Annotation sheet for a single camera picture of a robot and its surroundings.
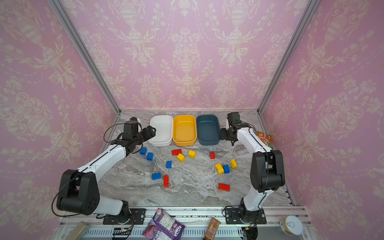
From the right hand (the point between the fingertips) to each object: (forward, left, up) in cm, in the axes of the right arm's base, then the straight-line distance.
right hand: (226, 134), depth 93 cm
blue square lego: (-8, +49, -9) cm, 51 cm away
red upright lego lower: (-24, +37, -8) cm, 45 cm away
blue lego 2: (-14, +36, -10) cm, 40 cm away
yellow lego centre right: (-8, +22, -9) cm, 25 cm away
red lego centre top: (-7, +32, -8) cm, 34 cm away
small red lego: (-7, +9, -12) cm, 17 cm away
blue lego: (-4, +54, -9) cm, 54 cm away
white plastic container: (+17, +43, -9) cm, 47 cm away
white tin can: (-48, -22, -6) cm, 53 cm away
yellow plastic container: (+9, +27, -9) cm, 30 cm away
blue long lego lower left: (-22, +43, -8) cm, 48 cm away
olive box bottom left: (-46, +74, -6) cm, 88 cm away
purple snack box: (-46, +37, -8) cm, 59 cm away
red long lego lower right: (-29, +5, -10) cm, 31 cm away
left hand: (0, +45, +6) cm, 45 cm away
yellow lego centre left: (-10, +29, -9) cm, 32 cm away
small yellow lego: (-16, -3, -8) cm, 18 cm away
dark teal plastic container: (+13, +9, -11) cm, 19 cm away
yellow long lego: (-19, +6, -8) cm, 21 cm away
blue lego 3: (-19, +2, -8) cm, 21 cm away
